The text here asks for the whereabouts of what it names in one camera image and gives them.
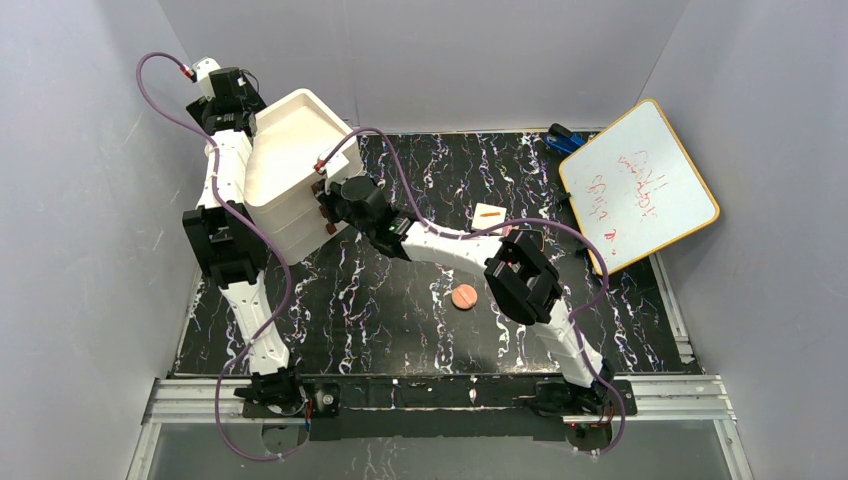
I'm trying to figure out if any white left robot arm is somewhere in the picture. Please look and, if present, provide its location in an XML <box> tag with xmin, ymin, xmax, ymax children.
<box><xmin>182</xmin><ymin>58</ymin><xmax>307</xmax><ymax>416</ymax></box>

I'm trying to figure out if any yellow framed whiteboard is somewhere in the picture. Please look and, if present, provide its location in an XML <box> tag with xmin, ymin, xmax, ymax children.
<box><xmin>558</xmin><ymin>99</ymin><xmax>720</xmax><ymax>274</ymax></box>

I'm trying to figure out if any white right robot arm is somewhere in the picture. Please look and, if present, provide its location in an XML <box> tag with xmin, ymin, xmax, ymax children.
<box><xmin>313</xmin><ymin>154</ymin><xmax>627</xmax><ymax>421</ymax></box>

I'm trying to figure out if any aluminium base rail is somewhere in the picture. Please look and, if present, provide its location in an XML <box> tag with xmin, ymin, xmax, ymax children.
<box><xmin>128</xmin><ymin>373</ymin><xmax>752</xmax><ymax>479</ymax></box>

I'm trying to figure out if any white drawer organizer frame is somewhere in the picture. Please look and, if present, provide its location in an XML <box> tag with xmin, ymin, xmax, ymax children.
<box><xmin>244</xmin><ymin>88</ymin><xmax>365</xmax><ymax>266</ymax></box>

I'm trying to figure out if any white notepad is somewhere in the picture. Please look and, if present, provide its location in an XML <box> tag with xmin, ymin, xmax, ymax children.
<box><xmin>471</xmin><ymin>203</ymin><xmax>507</xmax><ymax>231</ymax></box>

